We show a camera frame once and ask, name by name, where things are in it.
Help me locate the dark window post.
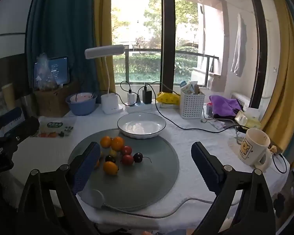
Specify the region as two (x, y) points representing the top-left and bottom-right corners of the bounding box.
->
(162, 0), (176, 84)

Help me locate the white flat packet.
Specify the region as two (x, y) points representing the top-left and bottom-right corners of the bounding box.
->
(160, 101), (180, 108)

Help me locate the white perforated basket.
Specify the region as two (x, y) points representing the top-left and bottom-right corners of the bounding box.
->
(179, 88), (206, 119)

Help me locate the tablet computer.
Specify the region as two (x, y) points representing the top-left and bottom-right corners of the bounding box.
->
(33, 57), (70, 89)

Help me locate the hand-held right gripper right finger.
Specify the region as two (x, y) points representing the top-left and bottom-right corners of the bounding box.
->
(191, 141), (276, 235)

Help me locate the black cable loop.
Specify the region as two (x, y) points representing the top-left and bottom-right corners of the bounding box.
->
(272, 149), (288, 174)

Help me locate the black charger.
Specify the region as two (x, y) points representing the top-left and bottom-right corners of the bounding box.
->
(142, 90), (153, 104)

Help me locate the yellow plastic bag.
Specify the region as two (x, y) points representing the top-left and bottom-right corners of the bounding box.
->
(157, 92), (181, 104)

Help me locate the brown paper cup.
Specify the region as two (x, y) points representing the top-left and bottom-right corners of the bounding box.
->
(1, 83), (15, 104)

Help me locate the hanging white garment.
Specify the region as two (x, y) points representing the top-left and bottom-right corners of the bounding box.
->
(230, 13), (247, 76)

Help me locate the cream mug with bear print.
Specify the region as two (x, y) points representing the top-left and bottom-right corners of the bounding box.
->
(236, 128), (272, 172)

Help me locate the balcony railing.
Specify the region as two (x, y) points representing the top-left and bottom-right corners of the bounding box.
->
(113, 48), (219, 84)

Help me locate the white round charger with cable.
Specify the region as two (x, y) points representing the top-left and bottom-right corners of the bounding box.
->
(91, 189), (238, 218)

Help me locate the printed plastic bag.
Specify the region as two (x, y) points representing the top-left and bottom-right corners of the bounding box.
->
(38, 116), (76, 139)

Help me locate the small white packet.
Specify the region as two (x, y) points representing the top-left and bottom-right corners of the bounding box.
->
(208, 119), (226, 129)

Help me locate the cardboard box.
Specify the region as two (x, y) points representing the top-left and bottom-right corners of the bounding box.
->
(34, 82), (80, 117)

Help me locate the white plate with dark rim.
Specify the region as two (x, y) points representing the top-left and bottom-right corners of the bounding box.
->
(117, 113), (166, 139)

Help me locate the purple cloth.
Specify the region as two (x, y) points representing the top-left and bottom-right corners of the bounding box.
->
(209, 95), (243, 115)

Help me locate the pink white bowl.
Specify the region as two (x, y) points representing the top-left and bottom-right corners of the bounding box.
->
(70, 92), (93, 103)

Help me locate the long black cable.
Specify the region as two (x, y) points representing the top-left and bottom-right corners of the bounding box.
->
(144, 81), (248, 131)

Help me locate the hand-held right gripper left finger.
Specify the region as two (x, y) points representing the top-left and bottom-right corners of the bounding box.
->
(16, 141), (101, 235)

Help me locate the small carton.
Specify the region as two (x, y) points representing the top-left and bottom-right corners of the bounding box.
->
(184, 83), (198, 95)

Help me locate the clear plastic bag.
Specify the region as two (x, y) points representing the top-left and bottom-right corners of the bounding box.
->
(35, 52), (58, 90)

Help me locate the blue plastic basin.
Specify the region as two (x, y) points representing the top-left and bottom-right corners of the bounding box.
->
(66, 92), (98, 116)

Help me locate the red cherry tomato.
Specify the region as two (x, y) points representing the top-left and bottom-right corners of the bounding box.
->
(121, 154), (134, 165)

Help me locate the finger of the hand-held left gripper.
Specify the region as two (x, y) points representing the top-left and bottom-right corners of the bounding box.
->
(15, 116), (40, 143)

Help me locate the grey cable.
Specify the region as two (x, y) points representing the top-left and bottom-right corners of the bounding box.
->
(161, 83), (181, 96)

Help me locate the short black cable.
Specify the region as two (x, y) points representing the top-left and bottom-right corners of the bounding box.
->
(120, 80), (140, 106)

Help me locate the yellow curtain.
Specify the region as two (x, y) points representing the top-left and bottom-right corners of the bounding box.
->
(94, 0), (116, 95)
(260, 0), (294, 140)

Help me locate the yellowish clear packet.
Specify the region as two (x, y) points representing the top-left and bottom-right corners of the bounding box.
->
(235, 110), (261, 128)

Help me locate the white desk lamp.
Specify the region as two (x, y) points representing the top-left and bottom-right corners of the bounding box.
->
(84, 45), (125, 115)

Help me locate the dark cherry with stem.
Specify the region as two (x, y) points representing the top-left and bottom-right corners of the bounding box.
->
(133, 152), (152, 164)

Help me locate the white tablecloth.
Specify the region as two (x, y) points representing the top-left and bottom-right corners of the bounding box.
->
(11, 103), (291, 228)

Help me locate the blue white tissue box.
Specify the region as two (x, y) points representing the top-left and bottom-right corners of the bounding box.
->
(0, 107), (25, 138)

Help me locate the white power strip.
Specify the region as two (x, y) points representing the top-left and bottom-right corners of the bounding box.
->
(124, 102), (160, 113)

